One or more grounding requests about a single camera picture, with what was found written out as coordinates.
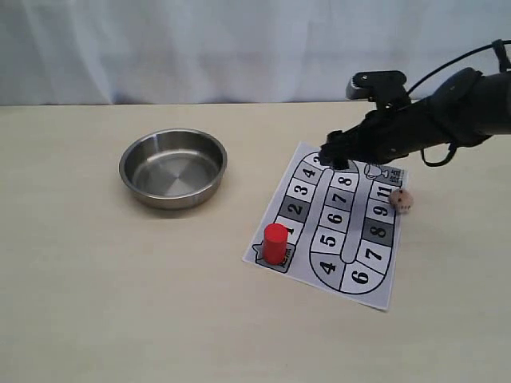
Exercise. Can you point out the red cylinder game piece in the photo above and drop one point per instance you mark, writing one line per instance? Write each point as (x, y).
(275, 243)

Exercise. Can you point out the paper number game board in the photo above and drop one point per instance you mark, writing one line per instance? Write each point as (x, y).
(343, 233)

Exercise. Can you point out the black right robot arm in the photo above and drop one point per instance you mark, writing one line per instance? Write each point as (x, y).
(466, 110)

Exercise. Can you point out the round stainless steel bowl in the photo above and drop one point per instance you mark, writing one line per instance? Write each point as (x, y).
(173, 169)

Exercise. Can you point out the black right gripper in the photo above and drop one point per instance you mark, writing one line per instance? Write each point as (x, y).
(384, 136)

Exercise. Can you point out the beige wooden die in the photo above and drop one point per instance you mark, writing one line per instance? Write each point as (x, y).
(401, 200)

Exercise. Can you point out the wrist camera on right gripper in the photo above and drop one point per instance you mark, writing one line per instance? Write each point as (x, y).
(384, 88)

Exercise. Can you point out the white curtain backdrop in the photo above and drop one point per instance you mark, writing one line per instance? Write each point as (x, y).
(170, 52)

